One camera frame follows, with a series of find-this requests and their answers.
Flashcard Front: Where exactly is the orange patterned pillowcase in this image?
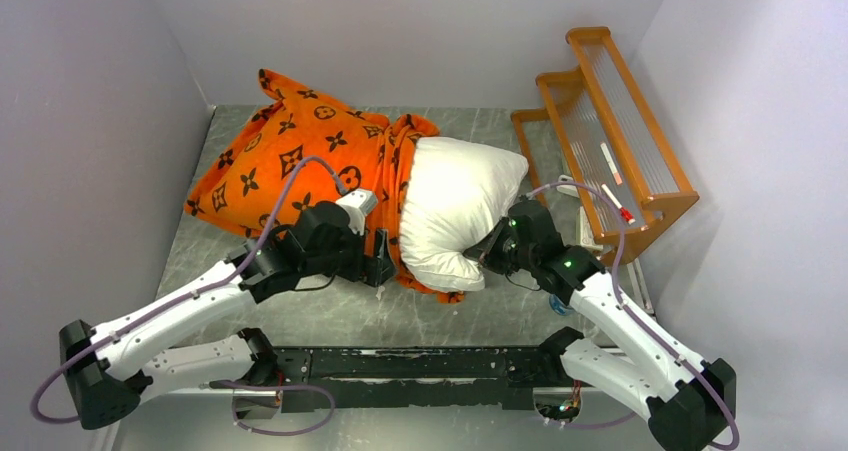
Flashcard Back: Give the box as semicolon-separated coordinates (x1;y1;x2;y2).
183;69;440;294

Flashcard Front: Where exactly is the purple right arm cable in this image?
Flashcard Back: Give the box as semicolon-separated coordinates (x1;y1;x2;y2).
526;181;741;451

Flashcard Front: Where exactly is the small white box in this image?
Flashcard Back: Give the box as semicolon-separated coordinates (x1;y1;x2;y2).
556;175;579;198

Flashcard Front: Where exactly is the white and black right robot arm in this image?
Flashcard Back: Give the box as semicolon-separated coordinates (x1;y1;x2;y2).
464;200;740;450

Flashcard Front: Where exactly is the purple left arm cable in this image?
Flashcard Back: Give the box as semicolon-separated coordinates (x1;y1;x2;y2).
29;155;349;425

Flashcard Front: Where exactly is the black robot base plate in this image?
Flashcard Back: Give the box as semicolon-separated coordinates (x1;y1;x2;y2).
238;346;573;413

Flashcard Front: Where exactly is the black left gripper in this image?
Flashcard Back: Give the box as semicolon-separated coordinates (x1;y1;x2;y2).
303;220;398;285

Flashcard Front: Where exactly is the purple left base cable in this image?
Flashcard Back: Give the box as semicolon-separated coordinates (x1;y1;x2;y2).
211;380;337;438

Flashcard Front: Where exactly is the white pillow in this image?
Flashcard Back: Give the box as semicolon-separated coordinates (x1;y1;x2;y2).
399;137;529;292

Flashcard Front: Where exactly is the white pink test strip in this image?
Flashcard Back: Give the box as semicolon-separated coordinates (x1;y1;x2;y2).
600;142;623;186

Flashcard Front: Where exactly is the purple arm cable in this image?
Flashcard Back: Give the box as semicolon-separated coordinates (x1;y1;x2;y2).
29;155;349;425
526;181;741;451

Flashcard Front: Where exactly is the red capped white marker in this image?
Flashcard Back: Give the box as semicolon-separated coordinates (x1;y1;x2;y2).
601;183;636;225

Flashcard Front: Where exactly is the orange wooden shelf rack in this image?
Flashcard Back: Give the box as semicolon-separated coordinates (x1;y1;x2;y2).
511;26;699;263

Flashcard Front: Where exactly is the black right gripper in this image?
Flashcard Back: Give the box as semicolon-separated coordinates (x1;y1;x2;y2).
466;215;538;275

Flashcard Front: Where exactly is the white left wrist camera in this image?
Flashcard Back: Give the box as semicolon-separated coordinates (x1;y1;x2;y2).
335;189;378;236

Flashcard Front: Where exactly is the blue capped plastic bottle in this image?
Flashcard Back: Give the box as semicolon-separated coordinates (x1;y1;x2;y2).
549;295;575;317

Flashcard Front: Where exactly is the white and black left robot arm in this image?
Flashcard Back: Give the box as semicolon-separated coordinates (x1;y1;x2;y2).
59;190;395;430

